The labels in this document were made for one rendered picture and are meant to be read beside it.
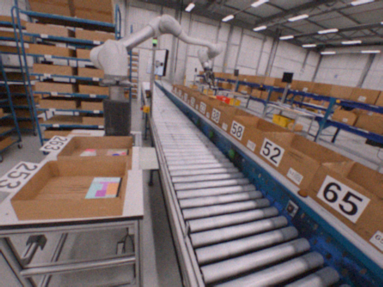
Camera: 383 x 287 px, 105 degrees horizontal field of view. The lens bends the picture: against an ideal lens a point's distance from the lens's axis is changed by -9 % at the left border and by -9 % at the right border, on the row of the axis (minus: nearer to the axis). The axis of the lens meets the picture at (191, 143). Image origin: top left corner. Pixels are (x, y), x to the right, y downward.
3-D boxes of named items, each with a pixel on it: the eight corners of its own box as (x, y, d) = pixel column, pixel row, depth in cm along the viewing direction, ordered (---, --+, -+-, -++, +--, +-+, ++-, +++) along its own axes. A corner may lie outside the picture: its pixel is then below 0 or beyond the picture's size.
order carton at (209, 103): (197, 112, 209) (200, 98, 203) (218, 113, 219) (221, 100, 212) (209, 121, 175) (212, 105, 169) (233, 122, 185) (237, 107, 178)
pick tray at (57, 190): (52, 176, 79) (48, 159, 75) (128, 176, 90) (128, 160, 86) (17, 221, 54) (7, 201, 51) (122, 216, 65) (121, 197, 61)
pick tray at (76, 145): (75, 149, 108) (73, 136, 104) (133, 149, 120) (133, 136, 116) (58, 172, 83) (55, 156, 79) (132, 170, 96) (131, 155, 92)
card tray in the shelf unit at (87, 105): (81, 109, 199) (81, 101, 195) (87, 104, 225) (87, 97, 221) (115, 110, 213) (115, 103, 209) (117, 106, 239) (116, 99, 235)
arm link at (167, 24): (184, 24, 138) (173, 24, 145) (170, 9, 123) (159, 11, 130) (179, 37, 139) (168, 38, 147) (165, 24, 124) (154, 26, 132)
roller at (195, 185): (169, 189, 93) (170, 182, 91) (245, 182, 109) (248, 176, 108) (171, 195, 88) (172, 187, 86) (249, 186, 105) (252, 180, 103)
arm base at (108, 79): (102, 84, 100) (102, 75, 97) (102, 80, 117) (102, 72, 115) (131, 85, 108) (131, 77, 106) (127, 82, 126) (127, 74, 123)
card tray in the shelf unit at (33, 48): (29, 53, 160) (27, 43, 157) (43, 55, 187) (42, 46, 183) (69, 57, 172) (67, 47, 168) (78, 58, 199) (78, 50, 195)
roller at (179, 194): (171, 197, 87) (172, 189, 85) (251, 188, 104) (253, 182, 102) (173, 203, 83) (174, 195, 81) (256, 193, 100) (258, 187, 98)
